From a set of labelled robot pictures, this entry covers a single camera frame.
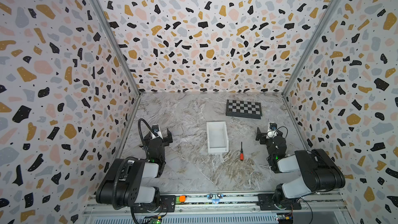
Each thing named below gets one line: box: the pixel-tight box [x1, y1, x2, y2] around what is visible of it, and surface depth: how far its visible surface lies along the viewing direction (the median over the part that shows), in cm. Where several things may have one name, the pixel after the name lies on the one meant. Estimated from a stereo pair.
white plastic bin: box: [206, 121, 229, 154], surface depth 96 cm
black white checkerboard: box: [225, 99, 263, 120], surface depth 112 cm
